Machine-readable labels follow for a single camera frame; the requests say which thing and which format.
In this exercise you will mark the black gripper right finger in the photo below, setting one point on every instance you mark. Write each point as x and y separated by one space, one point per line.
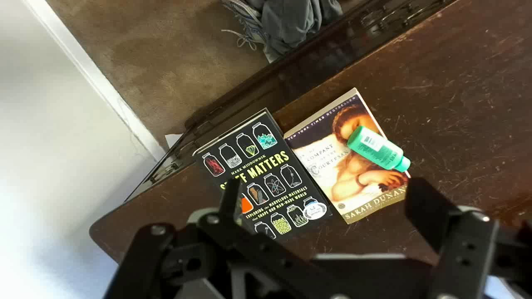
462 240

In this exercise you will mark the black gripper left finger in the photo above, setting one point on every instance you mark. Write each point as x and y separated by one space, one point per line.
141 271

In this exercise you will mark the paperback book with portrait cover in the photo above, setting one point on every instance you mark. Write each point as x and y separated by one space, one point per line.
352 185

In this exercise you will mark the black Stuff Matters book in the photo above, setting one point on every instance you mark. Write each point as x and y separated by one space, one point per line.
276 195

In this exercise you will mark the dark wooden dresser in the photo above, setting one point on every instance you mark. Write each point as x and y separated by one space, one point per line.
454 92

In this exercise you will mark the grey cloth pile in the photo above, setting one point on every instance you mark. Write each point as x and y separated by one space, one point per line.
279 25

